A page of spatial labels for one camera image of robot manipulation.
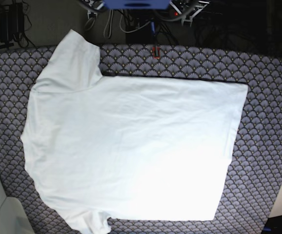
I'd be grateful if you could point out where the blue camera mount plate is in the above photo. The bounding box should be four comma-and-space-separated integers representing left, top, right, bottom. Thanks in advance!
104, 0, 170, 10

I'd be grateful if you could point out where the white looped cable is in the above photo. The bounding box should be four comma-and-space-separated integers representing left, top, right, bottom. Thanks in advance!
103, 9, 115, 39

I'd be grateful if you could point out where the fan-patterned grey table cloth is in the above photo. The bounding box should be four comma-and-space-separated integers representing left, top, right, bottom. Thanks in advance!
0, 44, 282, 234

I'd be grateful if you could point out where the black power strip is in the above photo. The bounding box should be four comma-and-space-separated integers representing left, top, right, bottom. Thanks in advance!
175, 8, 220, 24

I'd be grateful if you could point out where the white T-shirt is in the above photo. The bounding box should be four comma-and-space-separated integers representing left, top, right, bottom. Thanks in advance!
21, 31, 248, 234

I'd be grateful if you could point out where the black box under table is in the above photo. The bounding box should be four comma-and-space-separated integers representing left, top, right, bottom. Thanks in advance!
124, 19, 153, 44

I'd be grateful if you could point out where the black equipment on left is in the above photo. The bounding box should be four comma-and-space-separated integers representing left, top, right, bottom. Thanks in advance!
0, 2, 24, 43

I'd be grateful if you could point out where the grey plastic bin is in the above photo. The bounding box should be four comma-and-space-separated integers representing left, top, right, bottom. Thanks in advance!
0, 181, 34, 234

